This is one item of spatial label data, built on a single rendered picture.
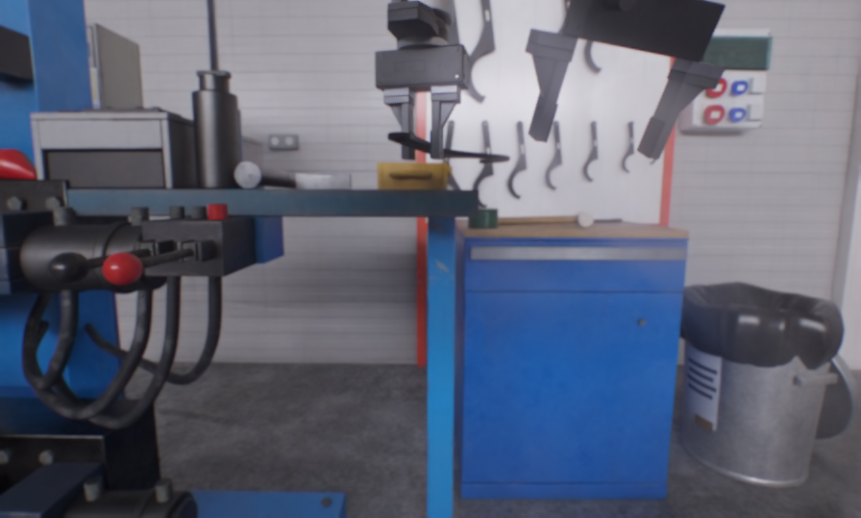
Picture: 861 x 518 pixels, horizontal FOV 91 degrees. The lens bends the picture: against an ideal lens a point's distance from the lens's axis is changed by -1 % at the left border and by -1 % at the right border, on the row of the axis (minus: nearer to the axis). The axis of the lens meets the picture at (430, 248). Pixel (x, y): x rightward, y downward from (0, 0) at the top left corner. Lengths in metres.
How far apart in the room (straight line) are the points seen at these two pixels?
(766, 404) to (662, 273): 0.65
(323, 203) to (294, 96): 2.00
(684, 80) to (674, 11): 0.07
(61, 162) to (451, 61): 0.69
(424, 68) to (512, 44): 2.05
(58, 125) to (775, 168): 3.22
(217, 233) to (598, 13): 0.55
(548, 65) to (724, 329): 1.52
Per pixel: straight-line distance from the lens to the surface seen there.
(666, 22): 0.49
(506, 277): 1.40
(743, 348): 1.88
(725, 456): 2.09
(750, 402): 1.98
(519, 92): 2.62
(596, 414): 1.64
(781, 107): 3.28
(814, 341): 1.93
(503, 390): 1.52
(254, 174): 0.80
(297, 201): 0.76
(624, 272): 1.51
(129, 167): 0.91
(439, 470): 1.10
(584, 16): 0.46
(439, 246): 0.91
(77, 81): 1.39
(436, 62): 0.65
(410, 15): 0.60
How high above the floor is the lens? 1.06
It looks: 7 degrees down
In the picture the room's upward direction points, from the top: straight up
